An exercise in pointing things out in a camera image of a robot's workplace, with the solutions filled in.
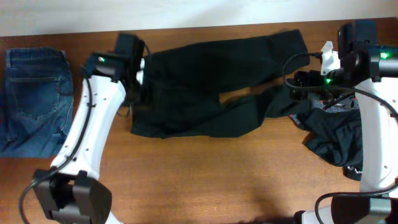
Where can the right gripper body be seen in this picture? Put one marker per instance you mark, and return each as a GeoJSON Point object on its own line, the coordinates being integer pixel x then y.
{"type": "Point", "coordinates": [301, 83]}

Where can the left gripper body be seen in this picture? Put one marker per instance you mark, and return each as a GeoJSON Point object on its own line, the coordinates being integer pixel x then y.
{"type": "Point", "coordinates": [134, 87]}

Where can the black trousers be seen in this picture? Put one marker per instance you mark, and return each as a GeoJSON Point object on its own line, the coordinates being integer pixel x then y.
{"type": "Point", "coordinates": [183, 86]}

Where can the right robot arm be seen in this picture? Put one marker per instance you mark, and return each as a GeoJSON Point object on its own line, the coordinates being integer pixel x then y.
{"type": "Point", "coordinates": [369, 70]}

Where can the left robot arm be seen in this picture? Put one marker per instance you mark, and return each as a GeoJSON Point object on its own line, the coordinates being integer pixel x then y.
{"type": "Point", "coordinates": [70, 191]}

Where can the black shorts with red waistband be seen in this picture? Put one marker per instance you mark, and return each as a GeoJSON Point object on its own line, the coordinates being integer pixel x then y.
{"type": "Point", "coordinates": [335, 136]}

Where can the folded blue denim jeans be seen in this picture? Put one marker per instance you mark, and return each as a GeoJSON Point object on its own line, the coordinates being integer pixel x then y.
{"type": "Point", "coordinates": [36, 102]}

